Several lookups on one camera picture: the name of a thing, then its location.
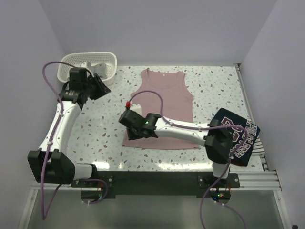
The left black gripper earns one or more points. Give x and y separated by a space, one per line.
102 89

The pink tank top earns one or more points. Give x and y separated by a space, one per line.
177 104

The aluminium frame rail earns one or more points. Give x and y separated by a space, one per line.
270 211

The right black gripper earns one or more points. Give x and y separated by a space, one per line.
132 136

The white plastic basket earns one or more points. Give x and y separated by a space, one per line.
76 59

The grey tank top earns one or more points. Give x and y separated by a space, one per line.
99 69

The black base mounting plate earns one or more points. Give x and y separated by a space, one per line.
148 184

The navy lettered tank top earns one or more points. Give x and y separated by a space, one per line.
242 145

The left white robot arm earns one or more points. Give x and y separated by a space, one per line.
49 163

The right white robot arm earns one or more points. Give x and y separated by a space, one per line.
214 136

